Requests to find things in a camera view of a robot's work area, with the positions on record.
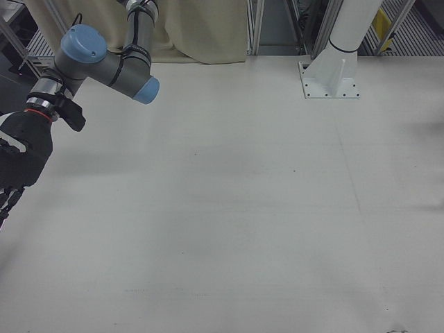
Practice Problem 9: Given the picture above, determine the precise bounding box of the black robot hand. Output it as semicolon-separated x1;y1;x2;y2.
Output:
0;109;55;232

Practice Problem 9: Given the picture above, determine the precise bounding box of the beige curtain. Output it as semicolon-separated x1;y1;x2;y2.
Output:
26;0;249;65

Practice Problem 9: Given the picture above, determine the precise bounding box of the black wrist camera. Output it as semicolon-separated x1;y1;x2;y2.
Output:
51;95;87;133

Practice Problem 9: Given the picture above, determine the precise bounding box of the aluminium frame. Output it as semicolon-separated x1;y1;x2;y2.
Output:
245;0;343;60

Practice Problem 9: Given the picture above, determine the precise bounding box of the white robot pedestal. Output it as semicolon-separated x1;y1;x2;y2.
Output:
298;0;382;101

